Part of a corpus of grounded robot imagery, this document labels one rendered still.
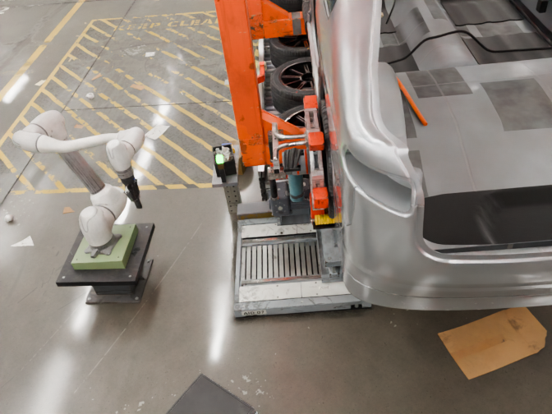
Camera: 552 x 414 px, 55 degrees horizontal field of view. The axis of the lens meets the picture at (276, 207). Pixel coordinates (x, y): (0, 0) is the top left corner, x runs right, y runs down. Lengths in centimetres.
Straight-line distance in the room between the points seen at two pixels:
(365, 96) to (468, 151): 107
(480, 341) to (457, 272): 126
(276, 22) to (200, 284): 263
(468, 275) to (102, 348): 222
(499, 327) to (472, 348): 22
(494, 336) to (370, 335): 69
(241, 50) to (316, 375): 185
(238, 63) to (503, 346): 216
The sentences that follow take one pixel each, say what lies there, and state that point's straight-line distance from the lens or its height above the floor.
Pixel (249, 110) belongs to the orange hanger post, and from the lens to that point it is 324.
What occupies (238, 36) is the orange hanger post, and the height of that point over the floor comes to 142.
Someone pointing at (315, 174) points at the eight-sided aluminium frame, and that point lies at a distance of 265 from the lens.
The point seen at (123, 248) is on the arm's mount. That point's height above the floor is 37.
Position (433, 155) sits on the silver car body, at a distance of 278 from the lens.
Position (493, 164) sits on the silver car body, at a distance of 282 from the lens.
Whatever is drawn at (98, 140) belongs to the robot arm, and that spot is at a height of 107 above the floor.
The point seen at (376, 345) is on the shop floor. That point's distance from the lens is 314.
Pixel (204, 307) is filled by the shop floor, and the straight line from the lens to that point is 339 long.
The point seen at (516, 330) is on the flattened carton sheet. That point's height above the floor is 1.
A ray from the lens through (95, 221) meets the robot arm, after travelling 328.
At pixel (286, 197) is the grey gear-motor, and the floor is 40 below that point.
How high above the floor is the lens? 263
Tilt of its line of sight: 42 degrees down
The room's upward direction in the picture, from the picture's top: 7 degrees counter-clockwise
